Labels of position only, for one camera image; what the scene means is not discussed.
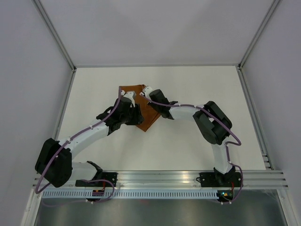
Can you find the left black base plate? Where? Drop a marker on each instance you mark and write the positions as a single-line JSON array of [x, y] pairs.
[[105, 180]]

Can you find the right aluminium frame post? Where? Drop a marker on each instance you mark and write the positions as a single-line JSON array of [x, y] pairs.
[[268, 16]]

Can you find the aluminium mounting rail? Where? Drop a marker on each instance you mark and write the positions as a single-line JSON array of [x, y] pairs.
[[186, 179]]

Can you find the orange-brown cloth napkin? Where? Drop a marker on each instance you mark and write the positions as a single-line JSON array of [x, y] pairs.
[[148, 113]]

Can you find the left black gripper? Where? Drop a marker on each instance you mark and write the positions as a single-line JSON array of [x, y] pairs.
[[138, 118]]

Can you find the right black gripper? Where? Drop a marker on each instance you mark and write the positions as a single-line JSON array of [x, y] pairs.
[[152, 104]]

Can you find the aluminium frame post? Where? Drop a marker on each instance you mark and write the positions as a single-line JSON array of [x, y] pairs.
[[268, 16], [50, 26]]

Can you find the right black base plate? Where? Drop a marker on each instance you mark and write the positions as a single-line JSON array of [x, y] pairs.
[[209, 180]]

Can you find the white slotted cable duct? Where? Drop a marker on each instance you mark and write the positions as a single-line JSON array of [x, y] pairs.
[[130, 194]]

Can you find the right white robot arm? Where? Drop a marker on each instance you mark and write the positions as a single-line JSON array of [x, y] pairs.
[[214, 126]]

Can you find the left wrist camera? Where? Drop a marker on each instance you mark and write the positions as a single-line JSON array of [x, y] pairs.
[[129, 95]]

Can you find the left aluminium frame post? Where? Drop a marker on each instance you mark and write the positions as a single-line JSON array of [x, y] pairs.
[[50, 26]]

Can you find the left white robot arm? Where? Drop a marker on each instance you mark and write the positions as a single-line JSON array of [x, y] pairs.
[[55, 161]]

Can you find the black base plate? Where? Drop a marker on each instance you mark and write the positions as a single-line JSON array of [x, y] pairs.
[[105, 180], [209, 180]]

